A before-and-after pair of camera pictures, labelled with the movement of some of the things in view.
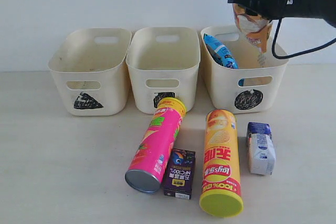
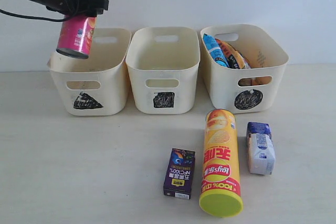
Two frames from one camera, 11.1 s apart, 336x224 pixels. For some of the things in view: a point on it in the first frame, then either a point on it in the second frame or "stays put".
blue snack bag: (220, 52) stays put
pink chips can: (146, 170) to (77, 30)
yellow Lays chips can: (221, 195) stays put
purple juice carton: (179, 178) stays put
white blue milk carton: (261, 148) stays put
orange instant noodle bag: (254, 27) to (235, 60)
